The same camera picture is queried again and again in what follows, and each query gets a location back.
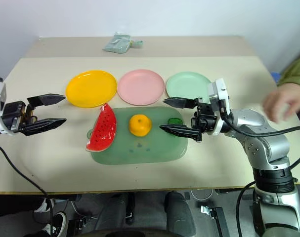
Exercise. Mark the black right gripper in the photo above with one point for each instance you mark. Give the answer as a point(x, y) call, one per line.
point(206, 119)

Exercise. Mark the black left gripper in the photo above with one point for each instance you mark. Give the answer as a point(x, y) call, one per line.
point(15, 114)

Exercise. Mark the olive green sleeved forearm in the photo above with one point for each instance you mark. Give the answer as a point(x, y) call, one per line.
point(298, 70)

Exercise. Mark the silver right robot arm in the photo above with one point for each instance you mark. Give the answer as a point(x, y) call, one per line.
point(268, 148)

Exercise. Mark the small dark green object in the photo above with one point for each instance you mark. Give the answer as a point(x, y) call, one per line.
point(175, 121)

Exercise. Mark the pale green plate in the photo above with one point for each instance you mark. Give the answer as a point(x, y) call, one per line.
point(186, 85)

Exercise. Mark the orange fruit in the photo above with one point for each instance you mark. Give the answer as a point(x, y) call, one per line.
point(139, 126)

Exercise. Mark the pink plate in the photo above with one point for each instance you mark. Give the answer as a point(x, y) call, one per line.
point(141, 86)

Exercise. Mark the yellow plate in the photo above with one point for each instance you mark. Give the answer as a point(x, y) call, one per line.
point(90, 89)

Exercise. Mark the person's bare hand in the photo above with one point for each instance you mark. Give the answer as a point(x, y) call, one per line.
point(282, 101)

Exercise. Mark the translucent green cutting board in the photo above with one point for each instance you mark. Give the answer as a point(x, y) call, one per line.
point(144, 150)

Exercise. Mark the red watermelon slice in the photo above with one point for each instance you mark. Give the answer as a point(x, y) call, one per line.
point(104, 128)

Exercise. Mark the black white sneaker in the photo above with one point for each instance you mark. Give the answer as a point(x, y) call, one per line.
point(44, 205)
point(54, 224)

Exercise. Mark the black trouser leg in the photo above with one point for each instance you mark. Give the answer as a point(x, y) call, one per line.
point(13, 205)

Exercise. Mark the pale green cloth pouch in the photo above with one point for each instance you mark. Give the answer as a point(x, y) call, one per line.
point(116, 44)

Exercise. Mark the small blue object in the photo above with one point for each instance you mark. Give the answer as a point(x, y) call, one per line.
point(277, 77)

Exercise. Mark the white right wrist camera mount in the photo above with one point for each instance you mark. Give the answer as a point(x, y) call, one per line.
point(217, 90)

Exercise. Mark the black metal bracket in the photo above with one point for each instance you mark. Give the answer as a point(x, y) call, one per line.
point(217, 221)

